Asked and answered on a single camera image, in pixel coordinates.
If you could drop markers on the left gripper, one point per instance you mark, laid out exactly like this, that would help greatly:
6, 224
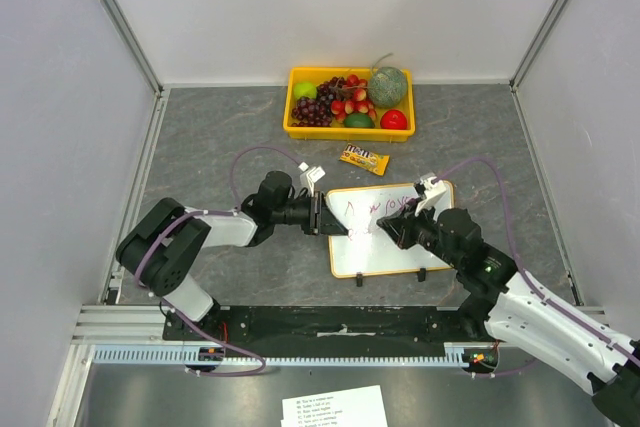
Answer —
321, 220

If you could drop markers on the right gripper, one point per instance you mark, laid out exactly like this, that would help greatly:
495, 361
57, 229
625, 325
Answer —
403, 228

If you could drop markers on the yellow framed whiteboard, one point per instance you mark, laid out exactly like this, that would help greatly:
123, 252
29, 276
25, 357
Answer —
366, 250

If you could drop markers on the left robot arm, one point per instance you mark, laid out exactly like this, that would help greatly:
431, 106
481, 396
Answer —
162, 248

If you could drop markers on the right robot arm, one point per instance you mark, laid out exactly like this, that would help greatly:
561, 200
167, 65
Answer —
513, 307

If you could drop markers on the yellow candy packet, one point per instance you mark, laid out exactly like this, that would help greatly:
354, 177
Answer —
372, 162

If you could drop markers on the green avocado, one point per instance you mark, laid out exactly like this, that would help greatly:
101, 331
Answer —
358, 121

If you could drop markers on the dark purple grape bunch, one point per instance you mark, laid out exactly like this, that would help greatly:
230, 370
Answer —
313, 112

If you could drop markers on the red tomato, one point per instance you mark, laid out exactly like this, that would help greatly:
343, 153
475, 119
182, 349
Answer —
393, 119

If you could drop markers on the red grape bunch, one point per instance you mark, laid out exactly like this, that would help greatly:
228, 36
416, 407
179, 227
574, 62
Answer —
349, 95

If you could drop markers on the green apple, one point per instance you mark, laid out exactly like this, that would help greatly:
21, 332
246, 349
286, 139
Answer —
304, 89

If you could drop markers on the green netted melon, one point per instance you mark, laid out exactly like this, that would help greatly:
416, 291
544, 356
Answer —
388, 85

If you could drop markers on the yellow plastic tray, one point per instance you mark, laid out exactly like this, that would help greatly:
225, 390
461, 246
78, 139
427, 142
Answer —
337, 131

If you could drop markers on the white printed paper sheet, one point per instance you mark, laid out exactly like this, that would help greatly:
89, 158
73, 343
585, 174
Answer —
362, 406

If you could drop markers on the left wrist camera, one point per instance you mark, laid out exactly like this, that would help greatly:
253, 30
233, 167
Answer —
309, 176

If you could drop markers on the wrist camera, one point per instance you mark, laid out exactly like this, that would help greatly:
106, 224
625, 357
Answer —
309, 176
429, 191

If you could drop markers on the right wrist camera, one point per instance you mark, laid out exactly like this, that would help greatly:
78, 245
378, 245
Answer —
429, 191

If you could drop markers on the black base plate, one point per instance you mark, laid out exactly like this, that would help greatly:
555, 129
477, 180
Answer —
341, 330

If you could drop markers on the grey slotted cable duct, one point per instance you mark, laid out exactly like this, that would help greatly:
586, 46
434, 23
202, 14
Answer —
198, 356

